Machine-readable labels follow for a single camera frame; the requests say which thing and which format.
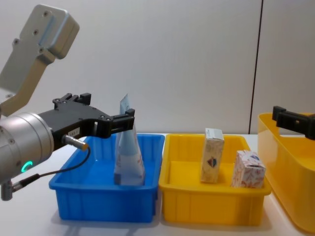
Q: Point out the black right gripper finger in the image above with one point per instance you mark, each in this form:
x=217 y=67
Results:
x=295 y=121

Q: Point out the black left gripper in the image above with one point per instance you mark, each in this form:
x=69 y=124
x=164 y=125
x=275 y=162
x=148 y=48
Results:
x=73 y=118

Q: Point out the pale blue stand-up pouch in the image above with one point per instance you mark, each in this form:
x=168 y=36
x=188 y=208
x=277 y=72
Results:
x=129 y=157

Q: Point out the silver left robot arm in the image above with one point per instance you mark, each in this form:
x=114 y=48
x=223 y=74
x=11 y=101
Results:
x=27 y=137

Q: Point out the tall yellow plastic basket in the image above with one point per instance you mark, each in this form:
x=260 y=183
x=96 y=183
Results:
x=288 y=167

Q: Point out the short patterned white carton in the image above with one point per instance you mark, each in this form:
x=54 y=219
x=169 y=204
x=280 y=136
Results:
x=248 y=172

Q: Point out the blue plastic bin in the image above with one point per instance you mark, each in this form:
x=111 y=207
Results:
x=98 y=196

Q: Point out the tall patterned white carton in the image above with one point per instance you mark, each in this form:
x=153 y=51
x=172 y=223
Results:
x=211 y=157

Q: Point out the yellow plastic bin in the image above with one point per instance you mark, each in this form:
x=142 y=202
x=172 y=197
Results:
x=209 y=204

